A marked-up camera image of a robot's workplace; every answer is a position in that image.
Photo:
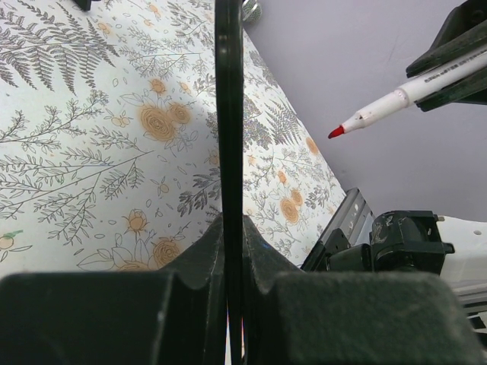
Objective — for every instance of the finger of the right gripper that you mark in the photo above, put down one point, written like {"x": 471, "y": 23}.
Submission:
{"x": 471, "y": 90}
{"x": 463, "y": 31}

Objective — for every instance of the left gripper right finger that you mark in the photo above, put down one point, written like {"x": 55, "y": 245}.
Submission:
{"x": 294, "y": 317}

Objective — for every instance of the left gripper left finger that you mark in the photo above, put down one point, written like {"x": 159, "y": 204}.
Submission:
{"x": 175, "y": 315}

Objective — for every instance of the red whiteboard marker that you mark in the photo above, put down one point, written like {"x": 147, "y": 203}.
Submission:
{"x": 428, "y": 84}

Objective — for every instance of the small whiteboard black frame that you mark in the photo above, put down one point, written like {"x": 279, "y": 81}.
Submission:
{"x": 229, "y": 75}

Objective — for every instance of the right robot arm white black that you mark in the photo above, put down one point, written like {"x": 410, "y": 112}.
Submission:
{"x": 356, "y": 240}

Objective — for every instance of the black microphone silver head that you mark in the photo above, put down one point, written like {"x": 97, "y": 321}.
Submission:
{"x": 251, "y": 11}

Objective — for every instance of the floral patterned table mat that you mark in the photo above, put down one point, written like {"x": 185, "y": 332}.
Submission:
{"x": 109, "y": 133}

